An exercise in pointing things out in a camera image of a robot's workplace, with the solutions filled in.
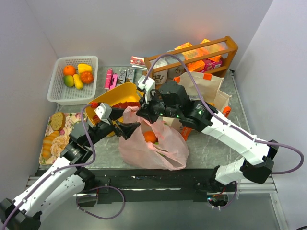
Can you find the white cup on shelf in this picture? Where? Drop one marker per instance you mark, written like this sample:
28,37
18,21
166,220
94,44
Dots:
160,77

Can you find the red silver foil packet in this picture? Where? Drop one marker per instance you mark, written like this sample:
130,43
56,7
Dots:
138,63

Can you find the silver chocolate bar box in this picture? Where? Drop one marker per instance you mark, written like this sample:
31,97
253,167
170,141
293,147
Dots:
125,76

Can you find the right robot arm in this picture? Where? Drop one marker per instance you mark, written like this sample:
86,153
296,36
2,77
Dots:
256,161

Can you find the orange toy tangerine bottom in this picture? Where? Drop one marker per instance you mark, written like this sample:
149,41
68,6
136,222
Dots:
150,136

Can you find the orange toy tangerine top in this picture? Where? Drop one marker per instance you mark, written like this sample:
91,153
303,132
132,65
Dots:
69,70

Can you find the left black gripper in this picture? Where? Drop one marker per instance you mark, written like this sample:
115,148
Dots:
117,128

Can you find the floral canvas tote bag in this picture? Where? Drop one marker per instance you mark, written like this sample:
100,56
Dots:
209,86

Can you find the toy sugar donut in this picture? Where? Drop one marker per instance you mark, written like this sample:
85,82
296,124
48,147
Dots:
59,144

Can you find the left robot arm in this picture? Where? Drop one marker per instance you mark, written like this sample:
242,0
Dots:
67,176

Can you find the white plastic fruit basket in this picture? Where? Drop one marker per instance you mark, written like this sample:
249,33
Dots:
63,95

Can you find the toy croissant bread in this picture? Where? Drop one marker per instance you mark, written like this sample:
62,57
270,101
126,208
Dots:
47,143

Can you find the orange toy tangerine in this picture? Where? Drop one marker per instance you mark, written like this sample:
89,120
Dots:
69,70
150,136

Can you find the floral serving tray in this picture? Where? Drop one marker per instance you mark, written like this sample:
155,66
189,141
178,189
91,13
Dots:
71,119

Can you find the toy bread slice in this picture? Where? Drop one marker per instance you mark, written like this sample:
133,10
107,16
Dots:
57,121

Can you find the orange box on shelf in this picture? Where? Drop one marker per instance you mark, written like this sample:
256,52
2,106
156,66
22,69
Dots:
196,66

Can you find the pink box on shelf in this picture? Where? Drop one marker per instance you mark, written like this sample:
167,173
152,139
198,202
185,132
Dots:
209,64

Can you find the small orange toy pumpkin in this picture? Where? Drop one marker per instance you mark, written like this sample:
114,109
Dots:
87,77

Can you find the yellow toy banana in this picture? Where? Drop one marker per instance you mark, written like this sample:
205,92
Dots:
77,81

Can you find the red toy lobster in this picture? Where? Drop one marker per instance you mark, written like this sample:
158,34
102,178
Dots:
124,105

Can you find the pink candy box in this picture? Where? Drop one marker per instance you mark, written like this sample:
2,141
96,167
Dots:
111,80

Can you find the wooden shelf rack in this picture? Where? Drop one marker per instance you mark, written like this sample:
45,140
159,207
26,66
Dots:
176,60

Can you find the pink plastic grocery bag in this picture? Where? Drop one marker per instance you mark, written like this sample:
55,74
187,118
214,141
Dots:
171,153

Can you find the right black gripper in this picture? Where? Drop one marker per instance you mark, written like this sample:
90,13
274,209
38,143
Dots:
148,111

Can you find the yellow plastic tub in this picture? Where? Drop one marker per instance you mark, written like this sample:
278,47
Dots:
126,92

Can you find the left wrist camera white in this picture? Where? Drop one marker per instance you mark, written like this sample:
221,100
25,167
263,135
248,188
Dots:
102,112

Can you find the yellow toy pepper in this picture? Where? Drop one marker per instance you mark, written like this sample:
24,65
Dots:
84,67

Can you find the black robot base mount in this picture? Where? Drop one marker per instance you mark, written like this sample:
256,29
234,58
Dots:
142,185

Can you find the toy mango green yellow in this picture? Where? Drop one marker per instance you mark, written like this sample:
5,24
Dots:
68,80

